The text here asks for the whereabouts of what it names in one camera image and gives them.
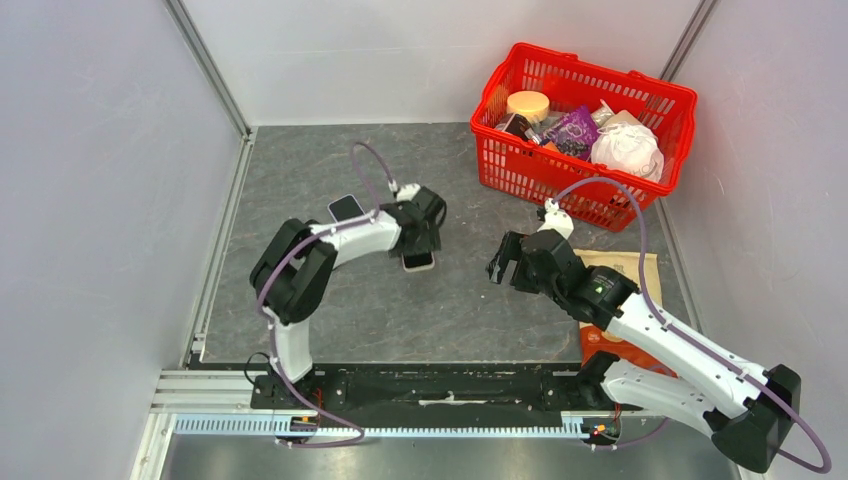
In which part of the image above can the beige phone case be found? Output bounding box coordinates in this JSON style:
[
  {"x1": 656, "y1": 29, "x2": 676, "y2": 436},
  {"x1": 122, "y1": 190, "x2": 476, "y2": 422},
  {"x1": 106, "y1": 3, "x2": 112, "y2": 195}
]
[{"x1": 401, "y1": 248, "x2": 437, "y2": 274}]

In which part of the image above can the dark blue smartphone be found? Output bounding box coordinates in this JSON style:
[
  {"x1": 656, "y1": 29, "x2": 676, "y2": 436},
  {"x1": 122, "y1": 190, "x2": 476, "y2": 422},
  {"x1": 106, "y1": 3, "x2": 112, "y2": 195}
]
[{"x1": 329, "y1": 195, "x2": 363, "y2": 223}]

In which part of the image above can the lavender phone case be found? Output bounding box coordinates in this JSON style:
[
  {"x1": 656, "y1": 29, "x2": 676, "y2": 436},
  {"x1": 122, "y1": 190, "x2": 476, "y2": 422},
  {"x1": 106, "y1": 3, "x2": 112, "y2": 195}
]
[{"x1": 327, "y1": 193, "x2": 366, "y2": 225}]

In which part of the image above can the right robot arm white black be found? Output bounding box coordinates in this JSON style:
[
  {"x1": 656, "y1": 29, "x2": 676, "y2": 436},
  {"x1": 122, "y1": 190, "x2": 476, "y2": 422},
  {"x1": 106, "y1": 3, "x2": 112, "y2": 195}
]
[{"x1": 486, "y1": 230, "x2": 801, "y2": 473}]

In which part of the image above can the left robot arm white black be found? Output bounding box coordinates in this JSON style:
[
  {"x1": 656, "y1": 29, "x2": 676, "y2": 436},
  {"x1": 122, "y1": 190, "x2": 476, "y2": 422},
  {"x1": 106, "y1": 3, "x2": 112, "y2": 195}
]
[{"x1": 249, "y1": 184, "x2": 447, "y2": 409}]

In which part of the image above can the cassava chips bag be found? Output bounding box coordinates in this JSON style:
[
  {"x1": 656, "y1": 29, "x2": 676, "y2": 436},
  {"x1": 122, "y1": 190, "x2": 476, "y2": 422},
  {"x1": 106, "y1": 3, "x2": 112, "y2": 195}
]
[{"x1": 576, "y1": 249, "x2": 676, "y2": 377}]

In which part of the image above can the red plastic shopping basket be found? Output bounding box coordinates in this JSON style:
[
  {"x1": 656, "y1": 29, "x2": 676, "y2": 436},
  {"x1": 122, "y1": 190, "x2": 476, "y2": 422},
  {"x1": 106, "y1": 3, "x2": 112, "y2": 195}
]
[{"x1": 470, "y1": 43, "x2": 698, "y2": 231}]

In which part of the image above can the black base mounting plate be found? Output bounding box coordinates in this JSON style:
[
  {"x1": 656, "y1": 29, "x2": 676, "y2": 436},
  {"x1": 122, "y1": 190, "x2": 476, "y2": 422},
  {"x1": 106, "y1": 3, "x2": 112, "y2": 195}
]
[{"x1": 250, "y1": 362, "x2": 617, "y2": 429}]

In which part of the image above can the purple snack packet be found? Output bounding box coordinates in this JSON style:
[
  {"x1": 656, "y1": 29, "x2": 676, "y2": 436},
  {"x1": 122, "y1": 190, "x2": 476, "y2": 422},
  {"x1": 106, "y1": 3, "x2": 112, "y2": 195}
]
[{"x1": 540, "y1": 105, "x2": 600, "y2": 161}]

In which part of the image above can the white plastic bag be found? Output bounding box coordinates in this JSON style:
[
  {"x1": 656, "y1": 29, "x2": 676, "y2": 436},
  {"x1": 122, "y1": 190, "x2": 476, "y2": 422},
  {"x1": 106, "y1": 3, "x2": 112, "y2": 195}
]
[{"x1": 589, "y1": 122, "x2": 665, "y2": 182}]

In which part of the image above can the yellow lid jar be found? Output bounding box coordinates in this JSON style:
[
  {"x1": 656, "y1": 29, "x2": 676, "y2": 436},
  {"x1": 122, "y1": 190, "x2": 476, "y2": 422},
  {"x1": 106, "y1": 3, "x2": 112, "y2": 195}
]
[{"x1": 506, "y1": 90, "x2": 550, "y2": 124}]

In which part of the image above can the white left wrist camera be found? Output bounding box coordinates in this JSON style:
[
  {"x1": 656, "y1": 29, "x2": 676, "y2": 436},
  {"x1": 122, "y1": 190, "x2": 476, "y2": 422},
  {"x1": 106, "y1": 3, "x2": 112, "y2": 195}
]
[{"x1": 394, "y1": 183, "x2": 421, "y2": 202}]

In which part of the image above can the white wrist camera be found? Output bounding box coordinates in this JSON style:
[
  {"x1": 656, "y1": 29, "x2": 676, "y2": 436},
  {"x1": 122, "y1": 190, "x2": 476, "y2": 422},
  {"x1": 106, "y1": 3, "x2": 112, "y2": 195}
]
[
  {"x1": 394, "y1": 183, "x2": 421, "y2": 202},
  {"x1": 537, "y1": 198, "x2": 574, "y2": 240}
]

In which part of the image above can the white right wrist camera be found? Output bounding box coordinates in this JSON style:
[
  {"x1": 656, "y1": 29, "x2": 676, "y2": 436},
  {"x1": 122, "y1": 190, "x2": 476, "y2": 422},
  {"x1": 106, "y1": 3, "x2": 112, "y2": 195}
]
[{"x1": 537, "y1": 198, "x2": 574, "y2": 240}]

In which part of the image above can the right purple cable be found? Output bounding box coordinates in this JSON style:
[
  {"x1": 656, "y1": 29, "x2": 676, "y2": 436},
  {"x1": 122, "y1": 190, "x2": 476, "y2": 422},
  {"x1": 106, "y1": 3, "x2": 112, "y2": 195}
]
[{"x1": 546, "y1": 176, "x2": 833, "y2": 475}]

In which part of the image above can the purple cable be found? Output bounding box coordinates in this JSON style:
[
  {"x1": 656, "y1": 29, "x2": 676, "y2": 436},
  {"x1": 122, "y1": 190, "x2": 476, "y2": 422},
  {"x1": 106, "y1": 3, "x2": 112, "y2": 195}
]
[
  {"x1": 546, "y1": 176, "x2": 833, "y2": 475},
  {"x1": 254, "y1": 141, "x2": 399, "y2": 450}
]

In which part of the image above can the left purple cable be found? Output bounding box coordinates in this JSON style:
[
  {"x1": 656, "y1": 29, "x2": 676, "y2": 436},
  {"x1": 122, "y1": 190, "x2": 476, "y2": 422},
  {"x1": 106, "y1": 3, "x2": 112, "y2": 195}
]
[{"x1": 254, "y1": 141, "x2": 399, "y2": 450}]

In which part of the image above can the aluminium frame rail front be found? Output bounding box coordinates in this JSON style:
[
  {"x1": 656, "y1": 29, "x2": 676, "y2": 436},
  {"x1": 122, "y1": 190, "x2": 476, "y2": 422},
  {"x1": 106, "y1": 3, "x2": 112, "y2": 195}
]
[{"x1": 152, "y1": 363, "x2": 615, "y2": 437}]

